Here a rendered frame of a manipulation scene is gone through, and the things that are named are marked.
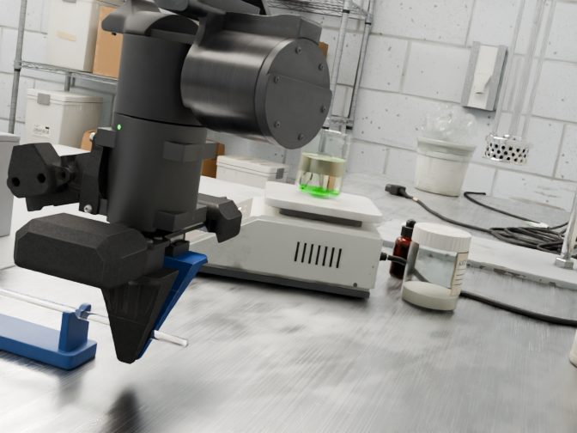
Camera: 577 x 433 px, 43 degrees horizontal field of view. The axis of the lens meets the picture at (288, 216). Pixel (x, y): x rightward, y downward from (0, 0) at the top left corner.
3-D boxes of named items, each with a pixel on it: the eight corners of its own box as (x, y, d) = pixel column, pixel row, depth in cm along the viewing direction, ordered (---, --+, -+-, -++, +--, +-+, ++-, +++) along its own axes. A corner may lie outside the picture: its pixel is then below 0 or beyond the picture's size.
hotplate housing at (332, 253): (173, 271, 73) (185, 192, 72) (188, 242, 86) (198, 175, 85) (393, 307, 74) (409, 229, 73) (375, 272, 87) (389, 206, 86)
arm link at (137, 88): (88, -13, 44) (197, -3, 39) (160, 5, 49) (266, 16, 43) (75, 103, 45) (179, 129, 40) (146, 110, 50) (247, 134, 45)
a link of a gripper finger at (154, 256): (215, 222, 50) (162, 210, 51) (152, 243, 42) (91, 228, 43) (210, 250, 51) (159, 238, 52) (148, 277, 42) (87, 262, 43)
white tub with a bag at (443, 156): (443, 188, 190) (460, 105, 186) (477, 200, 177) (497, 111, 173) (396, 183, 184) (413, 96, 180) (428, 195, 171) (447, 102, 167)
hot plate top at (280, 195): (263, 205, 73) (264, 197, 73) (264, 187, 85) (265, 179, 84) (383, 225, 73) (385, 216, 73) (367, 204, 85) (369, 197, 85)
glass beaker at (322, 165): (282, 193, 79) (295, 118, 78) (328, 198, 81) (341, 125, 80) (304, 205, 74) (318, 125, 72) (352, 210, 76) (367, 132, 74)
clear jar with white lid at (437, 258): (397, 304, 75) (412, 228, 74) (401, 290, 81) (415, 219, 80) (456, 317, 74) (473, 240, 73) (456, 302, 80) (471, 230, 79)
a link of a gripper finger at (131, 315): (185, 267, 45) (99, 246, 47) (157, 279, 42) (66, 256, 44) (169, 373, 47) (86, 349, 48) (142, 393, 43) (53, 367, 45)
